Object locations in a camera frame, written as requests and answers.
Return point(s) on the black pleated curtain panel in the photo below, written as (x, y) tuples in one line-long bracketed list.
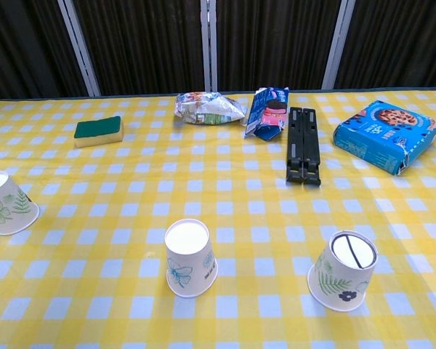
[(403, 40), (141, 43), (276, 40), (22, 47)]

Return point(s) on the paper cup with blue flower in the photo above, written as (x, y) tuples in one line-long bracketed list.
[(189, 261)]

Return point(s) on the paper cup with green flower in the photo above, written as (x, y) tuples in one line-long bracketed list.
[(7, 211)]

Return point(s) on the paper cup with black-lined base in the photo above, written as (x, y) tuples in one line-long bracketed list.
[(334, 276)]

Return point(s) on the black folding stand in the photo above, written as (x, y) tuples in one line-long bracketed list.
[(294, 145)]

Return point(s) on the green and yellow sponge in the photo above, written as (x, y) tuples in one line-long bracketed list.
[(98, 131)]

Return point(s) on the blue pink sandwich cookie box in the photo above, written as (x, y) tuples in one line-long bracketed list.
[(265, 116)]

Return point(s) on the white partition post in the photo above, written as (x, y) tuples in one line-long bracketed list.
[(80, 51), (209, 43), (338, 43)]

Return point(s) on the yellow white checked tablecloth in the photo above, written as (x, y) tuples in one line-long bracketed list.
[(131, 181)]

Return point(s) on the crumpled silver snack bag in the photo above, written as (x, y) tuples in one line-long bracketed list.
[(207, 109)]

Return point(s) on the blue chocolate chip cookie box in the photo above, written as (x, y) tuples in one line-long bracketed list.
[(378, 138)]

